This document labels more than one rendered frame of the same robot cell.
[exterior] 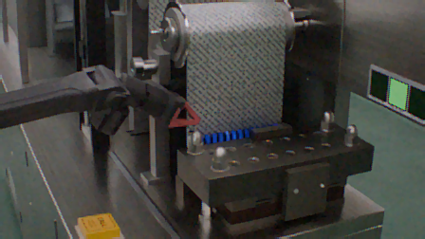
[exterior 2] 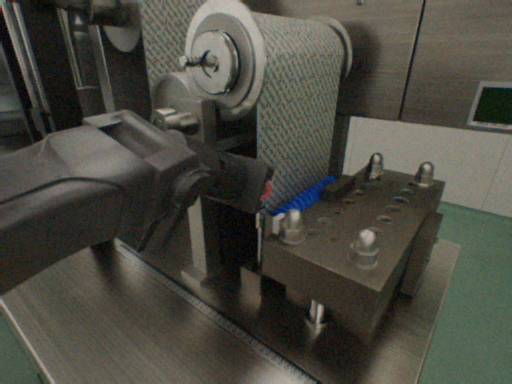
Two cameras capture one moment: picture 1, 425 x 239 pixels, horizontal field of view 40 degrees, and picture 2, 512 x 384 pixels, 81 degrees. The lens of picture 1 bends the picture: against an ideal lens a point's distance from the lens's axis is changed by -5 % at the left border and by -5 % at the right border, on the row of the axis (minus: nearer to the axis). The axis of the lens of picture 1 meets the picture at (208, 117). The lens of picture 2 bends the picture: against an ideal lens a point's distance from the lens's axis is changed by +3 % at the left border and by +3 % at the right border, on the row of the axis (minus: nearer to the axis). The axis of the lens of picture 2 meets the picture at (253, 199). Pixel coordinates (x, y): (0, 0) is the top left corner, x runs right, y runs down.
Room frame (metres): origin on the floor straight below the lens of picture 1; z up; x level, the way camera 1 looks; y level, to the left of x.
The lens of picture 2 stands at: (0.89, 0.23, 1.26)
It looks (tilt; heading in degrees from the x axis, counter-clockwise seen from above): 26 degrees down; 334
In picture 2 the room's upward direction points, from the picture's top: straight up
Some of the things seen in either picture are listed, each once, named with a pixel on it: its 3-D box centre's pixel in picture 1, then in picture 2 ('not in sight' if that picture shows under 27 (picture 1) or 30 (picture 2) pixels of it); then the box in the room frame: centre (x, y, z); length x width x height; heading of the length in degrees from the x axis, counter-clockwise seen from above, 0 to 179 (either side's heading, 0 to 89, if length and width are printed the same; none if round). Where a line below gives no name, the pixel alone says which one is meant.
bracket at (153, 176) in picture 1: (154, 118); (195, 199); (1.32, 0.12, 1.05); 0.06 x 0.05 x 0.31; 115
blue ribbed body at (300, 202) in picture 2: (241, 137); (308, 199); (1.28, -0.07, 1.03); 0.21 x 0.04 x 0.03; 115
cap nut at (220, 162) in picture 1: (220, 157); (364, 246); (1.10, -0.02, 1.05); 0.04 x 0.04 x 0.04
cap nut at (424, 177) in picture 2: (352, 134); (425, 172); (1.23, -0.31, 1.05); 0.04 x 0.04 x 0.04
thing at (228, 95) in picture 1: (236, 99); (299, 155); (1.30, -0.06, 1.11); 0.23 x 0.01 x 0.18; 115
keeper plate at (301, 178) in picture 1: (305, 192); (423, 252); (1.13, -0.20, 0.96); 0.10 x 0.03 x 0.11; 115
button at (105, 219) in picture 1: (99, 228); not in sight; (1.06, 0.22, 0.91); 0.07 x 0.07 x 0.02; 25
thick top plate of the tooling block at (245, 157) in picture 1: (278, 160); (367, 220); (1.21, -0.15, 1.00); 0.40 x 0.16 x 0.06; 115
